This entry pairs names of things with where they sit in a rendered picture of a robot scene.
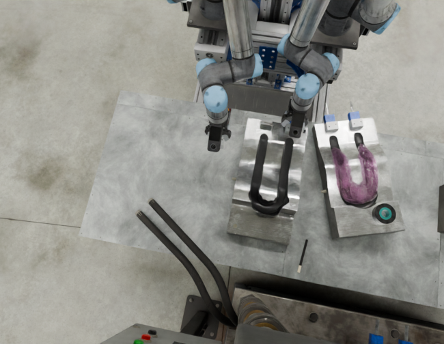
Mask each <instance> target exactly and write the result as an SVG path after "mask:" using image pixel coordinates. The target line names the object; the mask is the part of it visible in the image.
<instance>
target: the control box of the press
mask: <svg viewBox="0 0 444 344"><path fill-rule="evenodd" d="M212 301H213V303H214V305H215V306H216V307H217V308H218V309H219V311H220V312H221V309H222V302H221V301H218V300H212ZM218 327H219V321H218V320H217V319H216V318H215V317H214V316H213V315H212V313H211V312H210V311H209V310H208V308H207V306H206V305H205V303H204V301H203V300H202V297H198V296H192V295H189V296H187V299H186V305H185V309H184V315H183V318H182V325H181V329H180V332H175V331H171V330H166V329H162V328H156V327H153V326H147V325H143V324H138V323H136V324H134V325H132V326H131V327H129V328H127V329H125V330H123V331H121V332H119V333H117V334H116V335H114V336H112V337H111V338H109V339H107V340H105V341H103V342H101V343H99V344H222V342H221V341H216V340H214V339H216V337H217V331H218Z"/></svg>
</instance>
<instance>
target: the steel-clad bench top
mask: <svg viewBox="0 0 444 344"><path fill-rule="evenodd" d="M205 109H206V106H205V104H202V103H197V102H189V101H185V100H177V99H173V98H164V97H160V96H152V95H147V94H140V93H135V92H131V91H123V90H120V94H119V97H118V99H117V104H116V107H115V111H114V114H113V118H112V121H111V125H110V128H109V132H108V135H107V139H106V142H105V146H104V149H103V151H102V156H101V159H100V163H99V165H98V170H97V172H96V176H95V180H94V184H93V186H92V191H91V194H90V196H89V201H88V203H87V207H86V211H85V215H84V217H83V222H82V224H81V228H80V231H79V236H82V237H86V238H92V239H96V240H102V241H106V242H112V243H116V244H123V245H127V246H133V247H137V248H143V249H147V250H153V251H157V252H161V253H167V254H171V255H173V253H172V252H171V251H170V250H169V249H168V248H167V247H166V246H165V245H164V244H163V243H162V242H161V241H160V240H159V239H158V238H157V237H156V236H155V235H154V234H153V233H152V232H151V231H150V230H149V229H148V228H147V227H146V226H145V225H144V224H143V223H142V222H141V221H140V220H139V218H138V217H137V216H136V215H135V212H136V211H137V210H141V211H142V212H143V213H144V214H145V215H146V216H147V217H148V218H149V219H150V220H151V221H152V222H153V223H154V224H155V225H156V226H157V227H158V228H159V229H160V230H161V231H162V232H163V233H164V234H165V235H166V236H167V237H168V238H169V239H170V240H171V242H172V243H173V244H174V245H175V246H176V247H177V248H178V249H179V250H180V251H181V252H182V253H183V254H184V255H185V256H186V257H188V258H191V259H198V258H197V256H196V255H195V254H194V253H193V252H192V251H191V250H190V249H189V247H188V246H187V245H186V244H185V243H184V242H183V241H182V240H181V239H180V238H179V237H178V236H177V235H176V234H175V232H174V231H173V230H172V229H171V228H170V227H169V226H168V224H167V223H166V222H165V221H164V220H163V219H162V218H161V217H160V216H159V215H158V214H157V213H156V212H155V211H154V209H153V208H152V207H151V206H150V205H149V204H148V199H150V198H153V199H154V200H155V201H156V202H157V203H158V204H159V205H160V206H161V207H162V208H163V209H164V210H165V211H166V213H167V214H168V215H169V216H170V217H171V218H172V219H173V220H174V221H175V223H176V224H177V225H178V226H179V227H180V228H181V229H182V230H183V231H184V232H185V233H186V234H187V235H188V236H189V237H190V238H191V239H192V241H193V242H194V243H195V244H196V245H197V246H198V247H199V248H200V249H201V250H202V252H203V253H204V254H205V255H206V256H207V257H208V258H209V259H210V260H211V262H213V263H218V264H222V265H226V266H232V267H236V268H242V269H246V270H253V271H256V272H263V273H266V274H272V275H276V276H282V277H286V278H293V279H296V280H300V281H307V282H310V283H317V284H321V285H327V286H331V287H337V288H341V289H347V290H351V291H358V292H361V293H368V294H372V295H375V296H382V297H386V298H392V299H396V300H402V301H406V302H412V303H416V304H422V305H426V306H433V307H437V308H440V309H444V233H439V232H437V225H438V210H439V186H442V185H444V143H436V142H432V141H424V140H419V139H412V138H407V137H399V136H395V135H390V134H383V133H378V132H377V136H378V141H379V143H380V146H381V147H382V149H383V151H384V153H385V155H386V157H387V160H388V163H389V172H390V179H391V189H392V193H393V198H394V201H399V203H400V209H401V212H402V217H403V220H404V226H405V229H406V230H403V231H399V232H395V233H385V234H378V235H367V236H360V237H353V238H342V239H335V240H332V236H331V229H330V225H329V218H328V214H327V207H326V203H325V199H324V193H321V190H323V188H322V181H321V176H320V170H319V166H318V159H317V155H316V148H315V143H314V136H313V132H312V128H313V126H314V124H320V123H316V122H312V121H309V122H308V124H307V125H306V127H307V128H308V129H307V138H306V144H305V151H304V156H303V165H302V170H301V185H300V195H299V205H298V210H297V212H296V214H295V215H294V220H293V226H292V235H291V240H290V244H289V245H285V244H278V243H274V242H268V241H264V240H257V239H253V238H247V237H243V236H239V235H232V234H228V233H227V226H228V222H229V218H230V212H231V207H232V197H233V193H234V187H235V183H236V181H234V180H232V178H233V177H236V176H237V173H238V167H239V163H240V157H241V153H242V146H243V142H244V138H245V131H246V127H247V120H248V117H250V118H254V119H261V120H262V121H266V122H270V123H272V122H278V123H281V118H282V117H280V116H275V115H267V114H263V113H255V112H251V111H243V110H238V109H232V112H231V115H230V122H229V125H230V130H231V132H232V134H231V137H230V139H229V140H227V141H226V142H225V147H224V149H220V150H219V151H218V152H209V151H208V150H207V148H208V137H209V136H208V135H206V133H205V127H206V126H208V125H209V120H208V116H207V112H206V111H205ZM243 116H244V117H243ZM305 240H308V242H307V247H306V250H305V255H304V258H303V262H302V266H301V271H300V273H299V272H297V271H298V268H299V264H300V260H301V255H302V253H303V248H304V245H305ZM284 259H285V260H284ZM198 260H199V259H198Z"/></svg>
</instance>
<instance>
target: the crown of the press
mask: <svg viewBox="0 0 444 344"><path fill-rule="evenodd" d="M234 344H338V343H332V342H328V341H323V340H319V339H313V338H309V337H306V336H300V335H296V334H290V333H287V332H281V331H277V330H271V329H268V328H261V327H258V326H252V325H249V324H242V323H241V324H238V325H237V328H236V336H235V340H234Z"/></svg>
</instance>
